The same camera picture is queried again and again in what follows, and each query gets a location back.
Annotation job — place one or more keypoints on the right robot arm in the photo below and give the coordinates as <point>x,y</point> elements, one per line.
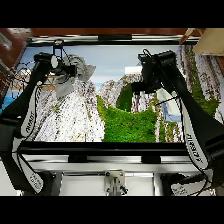
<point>200,123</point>

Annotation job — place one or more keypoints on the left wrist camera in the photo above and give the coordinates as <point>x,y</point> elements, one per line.
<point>58,45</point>

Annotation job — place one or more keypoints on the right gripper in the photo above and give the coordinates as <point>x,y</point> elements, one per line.
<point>150,83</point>

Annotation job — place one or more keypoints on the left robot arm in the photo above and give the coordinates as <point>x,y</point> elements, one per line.
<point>19,108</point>

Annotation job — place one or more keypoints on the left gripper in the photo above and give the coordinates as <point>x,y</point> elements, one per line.
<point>67,70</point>

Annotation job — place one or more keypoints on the silver frame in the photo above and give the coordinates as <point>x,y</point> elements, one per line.
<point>100,166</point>

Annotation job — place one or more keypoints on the grey T-shirt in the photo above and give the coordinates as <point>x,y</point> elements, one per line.
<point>83,71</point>

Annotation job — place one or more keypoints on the cream garment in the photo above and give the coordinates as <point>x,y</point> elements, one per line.
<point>210,41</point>

